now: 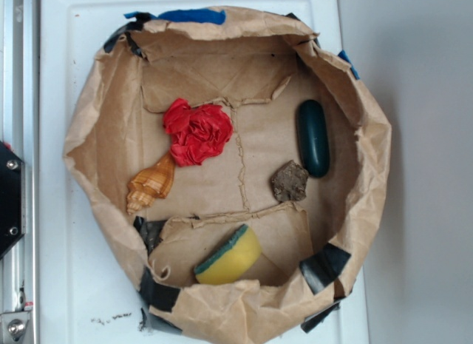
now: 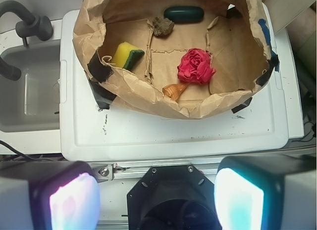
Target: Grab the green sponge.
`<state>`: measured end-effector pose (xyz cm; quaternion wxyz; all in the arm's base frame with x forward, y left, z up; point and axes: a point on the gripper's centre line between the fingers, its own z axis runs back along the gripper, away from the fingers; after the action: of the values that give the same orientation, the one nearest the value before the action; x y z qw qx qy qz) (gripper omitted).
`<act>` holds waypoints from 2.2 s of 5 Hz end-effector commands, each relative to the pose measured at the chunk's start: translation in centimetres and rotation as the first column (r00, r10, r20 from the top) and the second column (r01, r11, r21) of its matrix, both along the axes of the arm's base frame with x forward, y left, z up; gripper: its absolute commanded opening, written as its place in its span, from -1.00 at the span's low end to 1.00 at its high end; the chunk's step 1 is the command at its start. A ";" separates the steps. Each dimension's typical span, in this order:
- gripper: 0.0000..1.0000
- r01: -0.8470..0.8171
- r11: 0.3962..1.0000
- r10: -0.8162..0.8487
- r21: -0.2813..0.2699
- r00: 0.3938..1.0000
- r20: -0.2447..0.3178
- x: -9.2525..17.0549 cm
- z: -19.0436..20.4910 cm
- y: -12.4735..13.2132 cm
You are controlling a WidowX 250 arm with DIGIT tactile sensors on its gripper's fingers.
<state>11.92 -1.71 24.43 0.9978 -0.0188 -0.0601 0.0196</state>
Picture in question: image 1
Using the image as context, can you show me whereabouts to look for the aluminium frame rail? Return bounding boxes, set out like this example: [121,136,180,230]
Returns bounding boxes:
[1,0,41,343]

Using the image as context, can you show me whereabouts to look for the brown paper bag basket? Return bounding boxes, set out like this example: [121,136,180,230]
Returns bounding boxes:
[64,7,392,343]

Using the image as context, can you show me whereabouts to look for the yellow sponge with green scourer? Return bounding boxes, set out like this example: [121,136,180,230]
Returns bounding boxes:
[194,224,262,285]

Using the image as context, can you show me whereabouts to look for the orange spiral seashell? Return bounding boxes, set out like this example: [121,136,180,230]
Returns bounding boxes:
[126,152,176,215]

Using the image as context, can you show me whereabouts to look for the dark green oval soap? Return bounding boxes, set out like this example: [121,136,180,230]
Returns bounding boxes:
[296,100,330,178]

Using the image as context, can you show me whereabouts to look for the red crumpled paper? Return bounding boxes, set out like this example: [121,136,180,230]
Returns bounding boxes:
[163,98,233,167]

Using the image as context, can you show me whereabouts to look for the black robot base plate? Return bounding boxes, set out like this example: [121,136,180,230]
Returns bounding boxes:
[0,141,24,258]

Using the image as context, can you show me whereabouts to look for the brown rough rock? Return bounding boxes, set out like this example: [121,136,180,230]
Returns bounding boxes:
[270,160,309,202]

